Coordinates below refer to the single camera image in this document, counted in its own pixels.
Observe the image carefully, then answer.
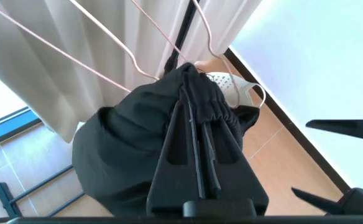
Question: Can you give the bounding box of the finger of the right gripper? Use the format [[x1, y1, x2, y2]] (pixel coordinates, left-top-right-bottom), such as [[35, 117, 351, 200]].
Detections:
[[291, 187, 363, 215], [305, 119, 363, 153]]

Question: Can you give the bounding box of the beige curtain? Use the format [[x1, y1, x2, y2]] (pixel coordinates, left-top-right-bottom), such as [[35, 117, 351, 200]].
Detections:
[[0, 0, 263, 144]]

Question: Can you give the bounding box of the black garment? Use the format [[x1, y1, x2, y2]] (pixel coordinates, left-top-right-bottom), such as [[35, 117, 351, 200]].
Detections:
[[71, 62, 260, 218]]

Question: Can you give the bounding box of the black clothes rack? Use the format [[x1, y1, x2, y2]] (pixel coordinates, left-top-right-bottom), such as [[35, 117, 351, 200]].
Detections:
[[0, 0, 201, 218]]

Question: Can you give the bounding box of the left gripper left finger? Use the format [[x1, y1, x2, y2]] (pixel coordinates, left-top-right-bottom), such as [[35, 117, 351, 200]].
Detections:
[[146, 99, 206, 217]]

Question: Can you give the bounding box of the window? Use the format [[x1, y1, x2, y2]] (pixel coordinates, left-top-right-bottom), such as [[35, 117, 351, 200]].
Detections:
[[0, 63, 42, 153]]

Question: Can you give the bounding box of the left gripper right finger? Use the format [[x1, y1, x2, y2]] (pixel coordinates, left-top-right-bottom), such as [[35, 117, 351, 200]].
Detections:
[[201, 119, 269, 217]]

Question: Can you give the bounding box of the white laundry basket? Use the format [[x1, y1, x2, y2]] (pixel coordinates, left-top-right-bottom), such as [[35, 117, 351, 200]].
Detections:
[[206, 72, 267, 109]]

